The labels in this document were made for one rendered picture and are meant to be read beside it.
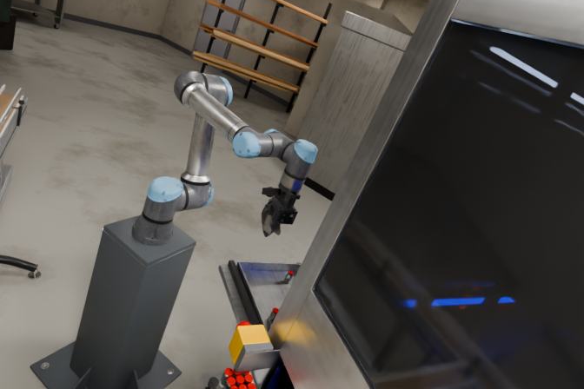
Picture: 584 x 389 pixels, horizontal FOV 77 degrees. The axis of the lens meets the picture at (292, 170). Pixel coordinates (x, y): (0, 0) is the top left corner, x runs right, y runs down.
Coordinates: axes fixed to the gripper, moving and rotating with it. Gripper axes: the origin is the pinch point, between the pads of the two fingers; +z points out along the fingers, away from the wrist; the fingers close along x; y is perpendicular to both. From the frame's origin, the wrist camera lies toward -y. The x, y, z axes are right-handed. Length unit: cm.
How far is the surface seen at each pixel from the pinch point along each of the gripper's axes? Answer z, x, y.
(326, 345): -13, -13, 55
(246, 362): 4.6, -20.7, 45.0
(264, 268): 15.3, 5.0, 1.0
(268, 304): 16.0, 0.6, 17.3
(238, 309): 16.2, -10.5, 18.8
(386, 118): -57, -13, 42
